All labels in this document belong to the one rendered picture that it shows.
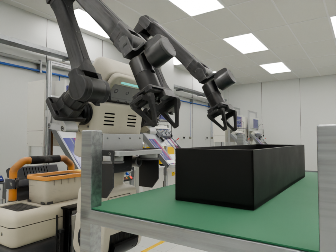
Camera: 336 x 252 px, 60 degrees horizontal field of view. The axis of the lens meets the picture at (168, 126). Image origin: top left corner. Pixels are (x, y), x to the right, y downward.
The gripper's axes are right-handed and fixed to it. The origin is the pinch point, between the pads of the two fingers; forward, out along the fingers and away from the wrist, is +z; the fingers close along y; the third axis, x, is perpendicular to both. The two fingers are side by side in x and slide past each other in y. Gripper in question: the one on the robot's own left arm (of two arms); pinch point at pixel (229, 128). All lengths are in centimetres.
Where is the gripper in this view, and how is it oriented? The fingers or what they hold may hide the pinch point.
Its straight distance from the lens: 111.8
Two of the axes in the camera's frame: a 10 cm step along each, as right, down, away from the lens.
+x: -7.4, 4.7, 4.9
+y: 5.7, 0.4, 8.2
